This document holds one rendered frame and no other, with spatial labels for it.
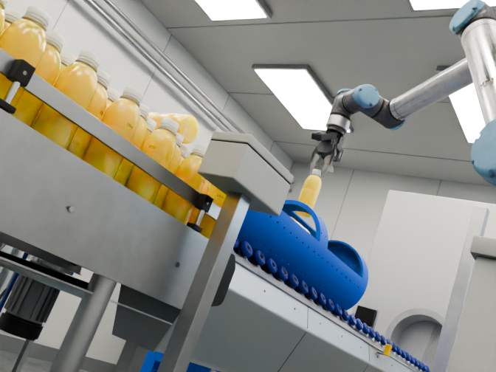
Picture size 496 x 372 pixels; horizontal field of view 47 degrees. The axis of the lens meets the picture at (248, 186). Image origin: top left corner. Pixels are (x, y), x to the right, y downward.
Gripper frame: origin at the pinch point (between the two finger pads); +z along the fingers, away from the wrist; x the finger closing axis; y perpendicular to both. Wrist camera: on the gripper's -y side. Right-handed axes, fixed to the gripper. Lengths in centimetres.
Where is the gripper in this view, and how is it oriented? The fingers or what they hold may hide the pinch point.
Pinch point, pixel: (317, 173)
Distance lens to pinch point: 222.3
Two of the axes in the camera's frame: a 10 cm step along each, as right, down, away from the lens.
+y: 5.4, 4.1, 7.4
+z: -3.5, 9.0, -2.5
